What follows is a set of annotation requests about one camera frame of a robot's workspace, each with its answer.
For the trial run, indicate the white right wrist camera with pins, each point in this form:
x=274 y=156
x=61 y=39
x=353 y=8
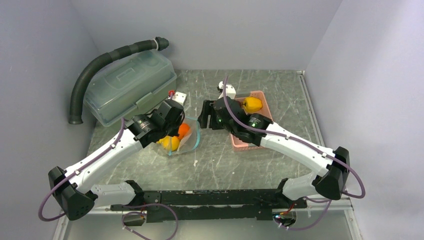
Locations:
x=228 y=88

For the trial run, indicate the orange fruit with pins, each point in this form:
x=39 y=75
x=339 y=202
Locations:
x=183 y=130

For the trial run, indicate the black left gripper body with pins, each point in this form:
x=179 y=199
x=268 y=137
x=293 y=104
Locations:
x=172 y=129

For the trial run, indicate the pink plastic basket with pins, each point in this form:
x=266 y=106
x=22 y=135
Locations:
x=237 y=144

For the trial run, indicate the grey green storage box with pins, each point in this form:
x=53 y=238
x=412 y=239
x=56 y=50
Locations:
x=131 y=85

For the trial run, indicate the yellow mango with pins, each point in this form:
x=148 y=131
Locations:
x=160 y=140

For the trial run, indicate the yellow bell pepper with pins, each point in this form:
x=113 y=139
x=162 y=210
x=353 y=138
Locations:
x=252 y=104

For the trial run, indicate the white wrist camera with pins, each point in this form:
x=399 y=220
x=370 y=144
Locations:
x=228 y=88
x=177 y=96

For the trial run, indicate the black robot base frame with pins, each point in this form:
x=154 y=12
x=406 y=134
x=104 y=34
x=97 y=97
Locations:
x=184 y=205

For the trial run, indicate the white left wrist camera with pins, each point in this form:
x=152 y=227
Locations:
x=177 y=96

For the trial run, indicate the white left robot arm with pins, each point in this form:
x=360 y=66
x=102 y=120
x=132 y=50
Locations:
x=76 y=188

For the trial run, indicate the yellow lemon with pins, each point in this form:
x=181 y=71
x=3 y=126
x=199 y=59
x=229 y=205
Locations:
x=170 y=143

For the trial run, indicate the aluminium rail frame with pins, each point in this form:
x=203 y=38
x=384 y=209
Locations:
x=285 y=219

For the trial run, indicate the clear zip top bag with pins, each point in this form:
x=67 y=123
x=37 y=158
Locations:
x=190 y=141

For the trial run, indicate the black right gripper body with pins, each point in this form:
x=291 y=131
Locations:
x=215 y=122

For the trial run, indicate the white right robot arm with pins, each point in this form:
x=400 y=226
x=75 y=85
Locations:
x=329 y=168

